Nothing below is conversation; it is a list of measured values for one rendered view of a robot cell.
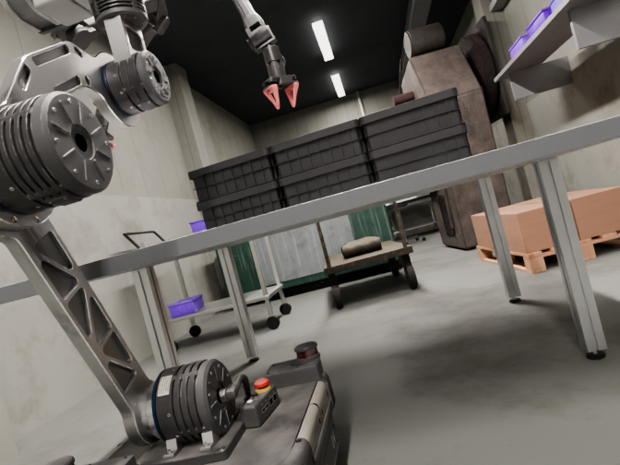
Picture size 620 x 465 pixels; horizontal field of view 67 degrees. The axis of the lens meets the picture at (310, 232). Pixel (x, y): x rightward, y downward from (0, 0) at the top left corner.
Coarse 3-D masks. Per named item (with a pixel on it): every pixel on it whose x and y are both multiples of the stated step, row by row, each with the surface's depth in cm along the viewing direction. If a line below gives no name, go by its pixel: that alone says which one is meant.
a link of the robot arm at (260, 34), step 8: (232, 0) 162; (240, 0) 161; (240, 8) 160; (248, 8) 159; (248, 16) 158; (256, 16) 157; (248, 24) 157; (256, 24) 157; (264, 24) 155; (248, 32) 156; (256, 32) 155; (264, 32) 155; (256, 40) 156; (264, 40) 156
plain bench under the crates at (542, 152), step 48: (528, 144) 96; (576, 144) 94; (384, 192) 101; (480, 192) 243; (192, 240) 107; (240, 240) 125; (576, 240) 149; (0, 288) 115; (144, 288) 172; (240, 288) 265; (576, 288) 149
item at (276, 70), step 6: (270, 66) 156; (276, 66) 155; (282, 66) 157; (270, 72) 156; (276, 72) 156; (282, 72) 156; (270, 78) 153; (276, 78) 155; (294, 78) 159; (264, 84) 157
